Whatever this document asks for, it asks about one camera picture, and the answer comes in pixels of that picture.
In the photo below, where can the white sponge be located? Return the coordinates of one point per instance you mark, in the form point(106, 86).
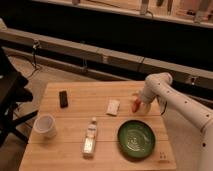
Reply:
point(113, 107)

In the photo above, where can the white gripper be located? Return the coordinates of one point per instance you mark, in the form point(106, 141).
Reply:
point(145, 108)

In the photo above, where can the clear plastic bottle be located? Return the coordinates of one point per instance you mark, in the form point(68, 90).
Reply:
point(90, 138)

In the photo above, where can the black chair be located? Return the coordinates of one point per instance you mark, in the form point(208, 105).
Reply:
point(12, 91)

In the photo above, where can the black rectangular block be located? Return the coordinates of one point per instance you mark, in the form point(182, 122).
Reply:
point(63, 99)

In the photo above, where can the green bowl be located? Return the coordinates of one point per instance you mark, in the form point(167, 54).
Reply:
point(136, 139)

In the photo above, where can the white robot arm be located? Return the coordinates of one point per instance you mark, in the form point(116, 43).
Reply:
point(196, 113)

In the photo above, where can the white paper cup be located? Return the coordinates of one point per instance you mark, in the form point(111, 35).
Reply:
point(45, 125)

